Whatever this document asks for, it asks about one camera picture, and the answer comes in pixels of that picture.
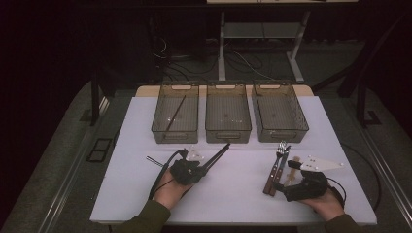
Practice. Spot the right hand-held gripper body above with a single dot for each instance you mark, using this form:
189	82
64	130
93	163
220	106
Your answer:
307	189

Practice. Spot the aluminium floor rail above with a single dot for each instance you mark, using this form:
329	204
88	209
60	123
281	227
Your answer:
385	161
74	161

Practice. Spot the white metal desk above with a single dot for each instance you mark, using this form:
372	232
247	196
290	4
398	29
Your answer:
222	48

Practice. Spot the black chopstick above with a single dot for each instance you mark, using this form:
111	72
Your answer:
176	112
218	153

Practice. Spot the black floor frame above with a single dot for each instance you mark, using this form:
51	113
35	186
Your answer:
99	149

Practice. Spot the person's right hand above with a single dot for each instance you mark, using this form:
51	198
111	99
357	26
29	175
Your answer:
325	206

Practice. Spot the person's left hand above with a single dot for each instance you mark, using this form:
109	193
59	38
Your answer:
171	194

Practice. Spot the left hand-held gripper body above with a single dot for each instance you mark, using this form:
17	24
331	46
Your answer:
186	171

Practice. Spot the white table cover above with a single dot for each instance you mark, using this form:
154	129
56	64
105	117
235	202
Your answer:
243	194

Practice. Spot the smoky transparent plastic bin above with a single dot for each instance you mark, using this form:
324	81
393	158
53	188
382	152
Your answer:
181	129
226	110
278	111

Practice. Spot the black metal stand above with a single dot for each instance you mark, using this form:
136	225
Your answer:
361	103
95	97

